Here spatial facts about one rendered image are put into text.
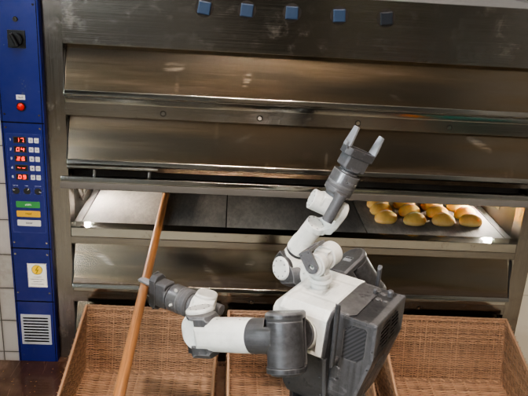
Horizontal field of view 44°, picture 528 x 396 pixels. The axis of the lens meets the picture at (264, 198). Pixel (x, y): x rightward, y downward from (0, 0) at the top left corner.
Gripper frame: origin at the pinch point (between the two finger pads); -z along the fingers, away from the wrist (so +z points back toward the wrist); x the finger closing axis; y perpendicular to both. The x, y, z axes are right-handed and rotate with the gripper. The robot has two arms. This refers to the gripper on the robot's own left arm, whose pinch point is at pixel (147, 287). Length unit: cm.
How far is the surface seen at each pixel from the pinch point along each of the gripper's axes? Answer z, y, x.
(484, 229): 76, 129, 1
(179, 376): -13, 35, 60
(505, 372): 99, 110, 54
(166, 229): -27, 42, 1
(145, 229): -34, 38, 1
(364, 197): 43, 71, -21
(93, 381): -39, 12, 61
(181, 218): -30, 56, 1
